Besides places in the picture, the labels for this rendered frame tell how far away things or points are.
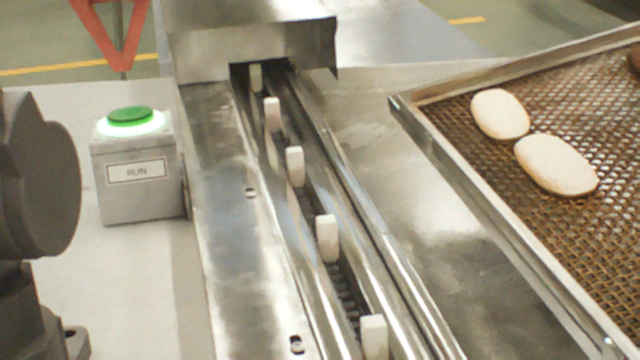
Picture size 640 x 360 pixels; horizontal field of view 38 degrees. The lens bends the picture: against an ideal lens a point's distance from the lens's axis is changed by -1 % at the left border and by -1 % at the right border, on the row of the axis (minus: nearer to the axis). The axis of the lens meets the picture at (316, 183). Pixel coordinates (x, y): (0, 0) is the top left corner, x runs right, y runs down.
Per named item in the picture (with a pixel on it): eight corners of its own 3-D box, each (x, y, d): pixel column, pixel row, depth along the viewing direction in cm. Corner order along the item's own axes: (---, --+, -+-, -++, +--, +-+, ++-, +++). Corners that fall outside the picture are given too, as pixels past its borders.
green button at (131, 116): (109, 126, 81) (106, 108, 80) (155, 120, 81) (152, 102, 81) (108, 141, 77) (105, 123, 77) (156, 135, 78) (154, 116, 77)
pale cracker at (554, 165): (503, 149, 68) (501, 134, 68) (553, 134, 68) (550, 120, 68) (554, 205, 59) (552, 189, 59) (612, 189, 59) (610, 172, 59)
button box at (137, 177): (108, 228, 87) (89, 113, 82) (193, 215, 88) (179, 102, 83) (106, 268, 79) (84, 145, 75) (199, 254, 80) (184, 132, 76)
